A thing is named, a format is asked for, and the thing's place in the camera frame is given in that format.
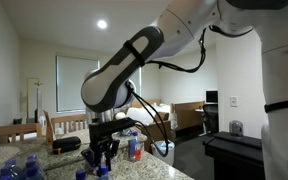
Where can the tan wooden board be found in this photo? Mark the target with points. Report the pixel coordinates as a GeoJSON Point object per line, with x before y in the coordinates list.
{"type": "Point", "coordinates": [49, 130]}

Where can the black office chair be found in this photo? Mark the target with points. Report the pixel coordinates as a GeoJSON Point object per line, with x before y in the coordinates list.
{"type": "Point", "coordinates": [211, 118]}

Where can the wooden desk panel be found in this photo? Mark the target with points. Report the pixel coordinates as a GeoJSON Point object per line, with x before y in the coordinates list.
{"type": "Point", "coordinates": [187, 115]}

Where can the large white window blind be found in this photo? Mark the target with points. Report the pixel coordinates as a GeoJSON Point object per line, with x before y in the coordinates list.
{"type": "Point", "coordinates": [67, 83]}

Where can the round ceiling light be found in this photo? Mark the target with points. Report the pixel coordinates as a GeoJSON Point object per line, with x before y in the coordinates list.
{"type": "Point", "coordinates": [101, 24]}

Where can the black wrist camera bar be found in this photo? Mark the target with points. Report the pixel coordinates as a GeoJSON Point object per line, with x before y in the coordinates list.
{"type": "Point", "coordinates": [112, 126]}

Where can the wooden dining chair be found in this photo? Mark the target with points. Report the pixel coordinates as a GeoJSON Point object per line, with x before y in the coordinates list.
{"type": "Point", "coordinates": [14, 128]}
{"type": "Point", "coordinates": [67, 118]}

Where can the white bedding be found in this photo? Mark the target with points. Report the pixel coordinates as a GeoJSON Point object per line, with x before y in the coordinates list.
{"type": "Point", "coordinates": [150, 113]}

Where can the black zip case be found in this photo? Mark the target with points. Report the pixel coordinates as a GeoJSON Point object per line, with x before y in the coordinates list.
{"type": "Point", "coordinates": [66, 144]}

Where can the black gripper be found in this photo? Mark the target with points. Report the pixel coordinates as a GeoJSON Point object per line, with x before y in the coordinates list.
{"type": "Point", "coordinates": [100, 143]}

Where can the white wall switch plate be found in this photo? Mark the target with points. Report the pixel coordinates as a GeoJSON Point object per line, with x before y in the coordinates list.
{"type": "Point", "coordinates": [234, 101]}

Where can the brown wooden bed frame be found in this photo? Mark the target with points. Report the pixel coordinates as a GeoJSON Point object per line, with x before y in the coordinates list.
{"type": "Point", "coordinates": [145, 128]}

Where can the white trash bin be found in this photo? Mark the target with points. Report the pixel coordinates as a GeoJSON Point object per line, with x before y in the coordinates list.
{"type": "Point", "coordinates": [159, 156]}

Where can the black computer monitor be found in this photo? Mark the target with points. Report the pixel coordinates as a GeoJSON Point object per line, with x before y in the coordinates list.
{"type": "Point", "coordinates": [212, 96]}

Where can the black low cabinet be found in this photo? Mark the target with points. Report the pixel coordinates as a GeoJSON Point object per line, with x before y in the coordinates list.
{"type": "Point", "coordinates": [234, 156]}

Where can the shrink-wrapped water bottle pack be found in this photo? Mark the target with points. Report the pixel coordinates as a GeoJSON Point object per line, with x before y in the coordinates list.
{"type": "Point", "coordinates": [30, 166]}

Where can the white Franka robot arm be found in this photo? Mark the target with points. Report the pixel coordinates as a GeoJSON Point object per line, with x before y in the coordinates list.
{"type": "Point", "coordinates": [184, 26]}

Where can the narrow white window blind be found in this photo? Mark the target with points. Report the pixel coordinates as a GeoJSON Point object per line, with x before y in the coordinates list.
{"type": "Point", "coordinates": [137, 83]}

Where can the gray cylindrical device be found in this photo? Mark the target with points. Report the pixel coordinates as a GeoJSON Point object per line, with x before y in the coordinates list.
{"type": "Point", "coordinates": [236, 128]}

